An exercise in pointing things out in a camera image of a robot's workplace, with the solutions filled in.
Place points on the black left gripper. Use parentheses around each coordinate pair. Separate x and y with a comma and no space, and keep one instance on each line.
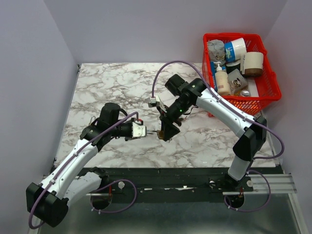
(128,139)

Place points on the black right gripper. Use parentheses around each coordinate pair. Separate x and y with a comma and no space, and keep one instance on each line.
(166,120)

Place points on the round brass padlock with keys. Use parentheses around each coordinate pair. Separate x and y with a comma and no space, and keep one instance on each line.
(156,132)

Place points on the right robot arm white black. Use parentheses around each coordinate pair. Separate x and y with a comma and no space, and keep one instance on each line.
(251,136)

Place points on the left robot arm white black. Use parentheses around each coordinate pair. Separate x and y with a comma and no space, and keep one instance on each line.
(50,200)

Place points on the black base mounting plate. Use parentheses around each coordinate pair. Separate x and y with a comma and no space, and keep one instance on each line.
(169,185)

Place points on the lotion pump bottle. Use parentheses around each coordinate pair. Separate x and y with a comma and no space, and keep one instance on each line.
(221,77)

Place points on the printed grey cup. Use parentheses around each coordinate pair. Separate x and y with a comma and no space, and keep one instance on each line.
(236,81)

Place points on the blue white paper cup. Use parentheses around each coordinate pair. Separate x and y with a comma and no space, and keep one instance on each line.
(235,49)

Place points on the red plastic basket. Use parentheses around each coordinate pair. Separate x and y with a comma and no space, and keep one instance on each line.
(253,84)

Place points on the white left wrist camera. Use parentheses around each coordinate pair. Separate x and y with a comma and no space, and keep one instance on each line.
(138,129)

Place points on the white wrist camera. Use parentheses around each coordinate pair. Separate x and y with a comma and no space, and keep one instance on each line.
(138,129)
(156,102)

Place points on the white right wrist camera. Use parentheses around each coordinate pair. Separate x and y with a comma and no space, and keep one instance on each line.
(156,102)

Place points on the aluminium rail frame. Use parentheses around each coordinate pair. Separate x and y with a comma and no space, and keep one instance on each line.
(264,182)

